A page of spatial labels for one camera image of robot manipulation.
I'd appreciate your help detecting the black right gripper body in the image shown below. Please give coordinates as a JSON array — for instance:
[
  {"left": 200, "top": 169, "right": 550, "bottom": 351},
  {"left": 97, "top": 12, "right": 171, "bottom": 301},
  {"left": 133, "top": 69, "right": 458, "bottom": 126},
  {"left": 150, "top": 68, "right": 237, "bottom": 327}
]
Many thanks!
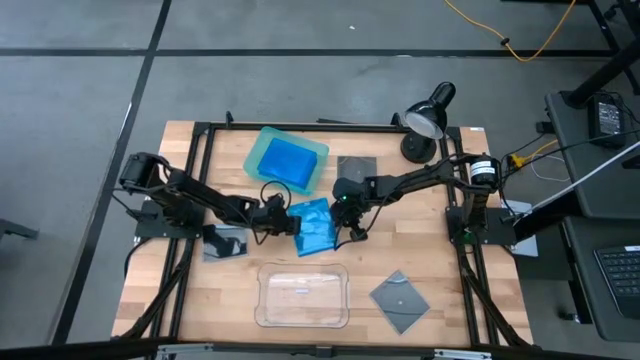
[{"left": 331, "top": 178, "right": 370, "bottom": 217}]

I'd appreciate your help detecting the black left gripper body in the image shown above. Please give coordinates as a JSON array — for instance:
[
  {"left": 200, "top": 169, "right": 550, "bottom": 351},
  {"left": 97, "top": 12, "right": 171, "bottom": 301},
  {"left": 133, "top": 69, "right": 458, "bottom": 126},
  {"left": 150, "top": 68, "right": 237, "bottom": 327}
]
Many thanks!
[{"left": 252, "top": 202, "right": 291, "bottom": 235}]

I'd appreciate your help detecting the black clear jewel case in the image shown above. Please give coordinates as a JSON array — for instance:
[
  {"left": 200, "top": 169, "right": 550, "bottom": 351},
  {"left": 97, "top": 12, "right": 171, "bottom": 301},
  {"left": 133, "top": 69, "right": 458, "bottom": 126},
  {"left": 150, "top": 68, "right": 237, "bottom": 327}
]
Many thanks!
[
  {"left": 336, "top": 155, "right": 379, "bottom": 184},
  {"left": 202, "top": 224, "right": 250, "bottom": 264},
  {"left": 368, "top": 269, "right": 432, "bottom": 336}
]

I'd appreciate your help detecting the teal translucent plastic bin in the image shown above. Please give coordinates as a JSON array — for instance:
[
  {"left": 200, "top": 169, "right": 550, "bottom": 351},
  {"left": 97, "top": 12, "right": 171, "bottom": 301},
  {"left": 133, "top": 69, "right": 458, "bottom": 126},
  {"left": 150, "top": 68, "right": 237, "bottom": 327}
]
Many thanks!
[{"left": 242, "top": 125, "right": 331, "bottom": 197}]

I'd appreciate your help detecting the clear plastic bin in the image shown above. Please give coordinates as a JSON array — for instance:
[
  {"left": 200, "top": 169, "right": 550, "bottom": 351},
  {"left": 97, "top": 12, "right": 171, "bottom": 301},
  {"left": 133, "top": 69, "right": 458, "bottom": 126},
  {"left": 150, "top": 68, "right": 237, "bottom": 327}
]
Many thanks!
[{"left": 253, "top": 262, "right": 351, "bottom": 330}]

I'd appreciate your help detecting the black desk lamp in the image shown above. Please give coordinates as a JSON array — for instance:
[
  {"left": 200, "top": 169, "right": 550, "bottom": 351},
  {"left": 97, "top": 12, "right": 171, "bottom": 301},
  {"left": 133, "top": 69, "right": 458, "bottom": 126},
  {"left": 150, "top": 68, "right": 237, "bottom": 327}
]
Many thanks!
[{"left": 399, "top": 81, "right": 457, "bottom": 165}]

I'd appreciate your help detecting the light grey plate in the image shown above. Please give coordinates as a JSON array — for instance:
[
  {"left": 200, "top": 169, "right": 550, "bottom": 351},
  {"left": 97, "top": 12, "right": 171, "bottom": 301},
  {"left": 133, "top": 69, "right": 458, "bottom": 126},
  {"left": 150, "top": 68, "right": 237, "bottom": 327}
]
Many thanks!
[{"left": 499, "top": 198, "right": 540, "bottom": 258}]

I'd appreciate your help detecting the dark grey desk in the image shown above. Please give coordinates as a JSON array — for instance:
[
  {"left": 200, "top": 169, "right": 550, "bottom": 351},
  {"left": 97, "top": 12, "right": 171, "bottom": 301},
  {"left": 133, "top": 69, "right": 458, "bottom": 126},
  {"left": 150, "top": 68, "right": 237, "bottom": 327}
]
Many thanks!
[{"left": 562, "top": 214, "right": 640, "bottom": 344}]

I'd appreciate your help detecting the white slanted bar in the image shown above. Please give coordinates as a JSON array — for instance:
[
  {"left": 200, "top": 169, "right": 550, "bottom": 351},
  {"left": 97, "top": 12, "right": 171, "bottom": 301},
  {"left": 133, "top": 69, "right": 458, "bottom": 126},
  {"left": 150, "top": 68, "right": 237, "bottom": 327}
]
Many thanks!
[{"left": 529, "top": 141, "right": 640, "bottom": 214}]

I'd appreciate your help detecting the black crossbar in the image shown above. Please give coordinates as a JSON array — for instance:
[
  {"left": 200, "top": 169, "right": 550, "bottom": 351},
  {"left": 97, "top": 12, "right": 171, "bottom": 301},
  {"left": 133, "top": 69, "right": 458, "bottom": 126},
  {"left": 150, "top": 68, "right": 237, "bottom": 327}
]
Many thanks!
[{"left": 0, "top": 337, "right": 640, "bottom": 360}]

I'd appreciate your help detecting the black furniture foot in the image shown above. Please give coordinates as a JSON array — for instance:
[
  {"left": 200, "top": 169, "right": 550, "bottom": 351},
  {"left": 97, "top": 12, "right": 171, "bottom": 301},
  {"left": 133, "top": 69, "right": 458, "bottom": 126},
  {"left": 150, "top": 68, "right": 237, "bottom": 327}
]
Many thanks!
[{"left": 0, "top": 218, "right": 40, "bottom": 242}]

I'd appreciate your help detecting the black keyboard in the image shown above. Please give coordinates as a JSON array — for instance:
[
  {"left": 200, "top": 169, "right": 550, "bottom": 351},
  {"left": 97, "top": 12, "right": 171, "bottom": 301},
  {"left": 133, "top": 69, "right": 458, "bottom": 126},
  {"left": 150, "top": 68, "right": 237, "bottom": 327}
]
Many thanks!
[{"left": 593, "top": 244, "right": 640, "bottom": 321}]

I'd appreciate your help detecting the black power adapter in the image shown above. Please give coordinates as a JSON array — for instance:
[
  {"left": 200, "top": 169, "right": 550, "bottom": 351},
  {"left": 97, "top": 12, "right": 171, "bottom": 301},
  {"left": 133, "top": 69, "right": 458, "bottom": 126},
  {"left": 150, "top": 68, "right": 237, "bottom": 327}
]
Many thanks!
[{"left": 588, "top": 94, "right": 625, "bottom": 149}]

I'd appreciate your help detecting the black desk leg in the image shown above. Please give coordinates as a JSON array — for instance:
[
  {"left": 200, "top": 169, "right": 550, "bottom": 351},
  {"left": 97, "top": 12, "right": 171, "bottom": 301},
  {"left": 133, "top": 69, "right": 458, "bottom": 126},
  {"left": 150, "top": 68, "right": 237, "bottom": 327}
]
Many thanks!
[{"left": 559, "top": 42, "right": 640, "bottom": 110}]

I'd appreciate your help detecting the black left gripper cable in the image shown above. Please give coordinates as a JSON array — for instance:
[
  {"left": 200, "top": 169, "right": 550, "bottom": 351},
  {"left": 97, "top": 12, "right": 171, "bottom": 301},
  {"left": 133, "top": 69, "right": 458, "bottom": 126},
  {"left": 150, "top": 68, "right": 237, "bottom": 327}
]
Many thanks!
[{"left": 259, "top": 179, "right": 294, "bottom": 246}]

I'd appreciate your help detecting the black aluminium table frame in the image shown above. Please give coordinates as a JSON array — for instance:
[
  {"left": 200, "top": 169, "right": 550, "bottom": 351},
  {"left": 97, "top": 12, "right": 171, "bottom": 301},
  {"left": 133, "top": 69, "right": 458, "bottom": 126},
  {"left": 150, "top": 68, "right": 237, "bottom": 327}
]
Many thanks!
[{"left": 110, "top": 110, "right": 536, "bottom": 351}]

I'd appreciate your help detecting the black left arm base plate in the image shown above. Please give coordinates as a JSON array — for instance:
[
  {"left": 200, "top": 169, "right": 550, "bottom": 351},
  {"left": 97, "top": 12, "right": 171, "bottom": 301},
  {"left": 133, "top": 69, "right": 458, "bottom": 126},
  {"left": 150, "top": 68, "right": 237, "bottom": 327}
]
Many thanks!
[{"left": 133, "top": 199, "right": 206, "bottom": 240}]

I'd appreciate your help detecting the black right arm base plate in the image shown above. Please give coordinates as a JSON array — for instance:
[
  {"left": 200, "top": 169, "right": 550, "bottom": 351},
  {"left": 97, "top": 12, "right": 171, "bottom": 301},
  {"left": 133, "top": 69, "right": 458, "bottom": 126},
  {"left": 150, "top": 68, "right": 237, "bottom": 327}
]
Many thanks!
[{"left": 445, "top": 205, "right": 516, "bottom": 246}]

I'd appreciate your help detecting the silver frame bracket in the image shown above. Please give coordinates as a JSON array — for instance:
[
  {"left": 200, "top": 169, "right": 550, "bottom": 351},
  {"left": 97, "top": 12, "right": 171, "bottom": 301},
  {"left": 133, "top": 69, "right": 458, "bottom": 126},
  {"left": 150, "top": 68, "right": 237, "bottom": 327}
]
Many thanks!
[
  {"left": 432, "top": 348, "right": 494, "bottom": 360},
  {"left": 155, "top": 342, "right": 216, "bottom": 360}
]

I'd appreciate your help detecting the yellow cable with plug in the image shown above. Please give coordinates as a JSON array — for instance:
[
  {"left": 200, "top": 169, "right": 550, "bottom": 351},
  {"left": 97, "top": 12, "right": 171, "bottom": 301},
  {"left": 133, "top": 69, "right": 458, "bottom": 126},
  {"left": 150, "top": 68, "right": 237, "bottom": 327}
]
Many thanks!
[{"left": 507, "top": 138, "right": 560, "bottom": 169}]

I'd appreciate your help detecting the yellow floor extension cable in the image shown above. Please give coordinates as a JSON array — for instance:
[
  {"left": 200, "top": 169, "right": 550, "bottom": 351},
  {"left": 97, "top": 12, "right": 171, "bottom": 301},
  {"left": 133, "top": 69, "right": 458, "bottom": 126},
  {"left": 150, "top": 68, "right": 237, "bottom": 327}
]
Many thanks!
[{"left": 443, "top": 0, "right": 579, "bottom": 64}]

